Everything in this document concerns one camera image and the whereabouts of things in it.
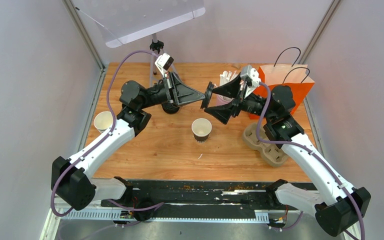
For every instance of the stack of paper cups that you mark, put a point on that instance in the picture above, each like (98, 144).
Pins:
(103, 121)

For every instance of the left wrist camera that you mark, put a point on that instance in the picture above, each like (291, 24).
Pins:
(163, 63)

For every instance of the grey tripod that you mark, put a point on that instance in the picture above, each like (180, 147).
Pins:
(157, 48)

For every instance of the bundle of wrapped straws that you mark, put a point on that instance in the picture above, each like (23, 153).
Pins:
(226, 77)

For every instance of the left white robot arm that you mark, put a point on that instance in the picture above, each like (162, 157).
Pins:
(71, 179)

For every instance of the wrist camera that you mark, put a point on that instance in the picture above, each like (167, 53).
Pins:
(163, 63)
(250, 77)

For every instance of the cardboard cup carrier tray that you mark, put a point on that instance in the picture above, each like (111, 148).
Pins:
(270, 153)

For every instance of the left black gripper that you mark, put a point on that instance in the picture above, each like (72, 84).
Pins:
(179, 93)

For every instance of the pink straw holder cup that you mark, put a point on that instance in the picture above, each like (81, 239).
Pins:
(222, 100)

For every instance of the black cup lid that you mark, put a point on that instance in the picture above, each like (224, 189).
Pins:
(207, 95)

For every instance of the black paper coffee cup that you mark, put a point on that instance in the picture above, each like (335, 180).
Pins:
(201, 129)

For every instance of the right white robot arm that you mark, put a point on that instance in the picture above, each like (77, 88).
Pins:
(337, 205)

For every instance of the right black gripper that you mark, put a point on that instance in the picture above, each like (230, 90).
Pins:
(222, 112)

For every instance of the orange paper bag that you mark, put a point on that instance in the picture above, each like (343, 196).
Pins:
(296, 76)

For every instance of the white reflector board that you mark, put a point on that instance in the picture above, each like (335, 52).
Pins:
(124, 21)

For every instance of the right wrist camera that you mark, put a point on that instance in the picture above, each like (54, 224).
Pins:
(250, 77)

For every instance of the stack of black lids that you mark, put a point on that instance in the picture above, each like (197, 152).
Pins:
(170, 108)

